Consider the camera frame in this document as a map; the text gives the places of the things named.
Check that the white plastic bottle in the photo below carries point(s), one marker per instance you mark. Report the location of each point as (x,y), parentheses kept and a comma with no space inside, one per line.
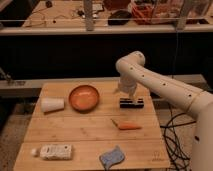
(53,152)

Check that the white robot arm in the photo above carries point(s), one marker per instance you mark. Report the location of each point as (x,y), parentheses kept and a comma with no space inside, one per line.
(194,101)

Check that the grey metal post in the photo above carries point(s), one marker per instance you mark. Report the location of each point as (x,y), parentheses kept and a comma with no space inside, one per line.
(88,15)

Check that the orange wooden bowl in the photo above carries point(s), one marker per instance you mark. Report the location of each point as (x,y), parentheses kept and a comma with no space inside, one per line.
(84,98)

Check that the blue sponge cloth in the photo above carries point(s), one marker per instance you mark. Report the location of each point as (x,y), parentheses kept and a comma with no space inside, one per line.
(110,158)

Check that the orange crate on bench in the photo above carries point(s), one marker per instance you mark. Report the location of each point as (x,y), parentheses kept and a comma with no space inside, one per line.
(142,14)

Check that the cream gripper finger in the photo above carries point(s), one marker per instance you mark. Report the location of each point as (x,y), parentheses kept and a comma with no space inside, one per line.
(132,96)

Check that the orange carrot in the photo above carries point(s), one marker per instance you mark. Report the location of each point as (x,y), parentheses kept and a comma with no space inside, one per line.
(126,125)

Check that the white paper cup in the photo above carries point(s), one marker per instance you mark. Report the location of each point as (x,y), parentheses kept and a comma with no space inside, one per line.
(52,104)

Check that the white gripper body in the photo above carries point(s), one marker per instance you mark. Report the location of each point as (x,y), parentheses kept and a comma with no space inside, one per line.
(127,85)

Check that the black object on bench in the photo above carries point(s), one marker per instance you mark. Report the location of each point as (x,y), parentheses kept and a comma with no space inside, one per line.
(120,17)

